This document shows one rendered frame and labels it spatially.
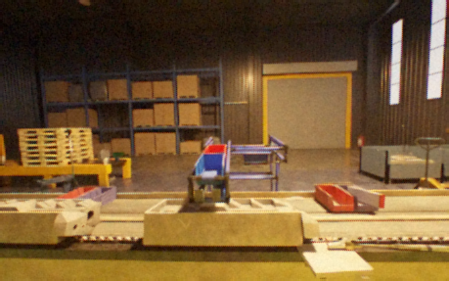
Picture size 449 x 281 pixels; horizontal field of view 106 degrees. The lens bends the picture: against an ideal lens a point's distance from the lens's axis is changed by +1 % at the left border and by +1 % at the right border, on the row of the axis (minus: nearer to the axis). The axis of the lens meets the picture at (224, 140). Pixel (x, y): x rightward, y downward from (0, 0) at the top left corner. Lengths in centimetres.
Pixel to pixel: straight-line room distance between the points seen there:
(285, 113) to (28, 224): 1144
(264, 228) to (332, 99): 1221
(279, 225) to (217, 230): 38
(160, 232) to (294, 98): 1149
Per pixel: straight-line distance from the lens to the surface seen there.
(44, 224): 171
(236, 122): 1138
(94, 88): 1302
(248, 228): 119
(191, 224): 121
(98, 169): 565
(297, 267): 137
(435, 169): 671
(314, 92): 1265
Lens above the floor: 153
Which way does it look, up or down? 4 degrees down
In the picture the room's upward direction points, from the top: 2 degrees counter-clockwise
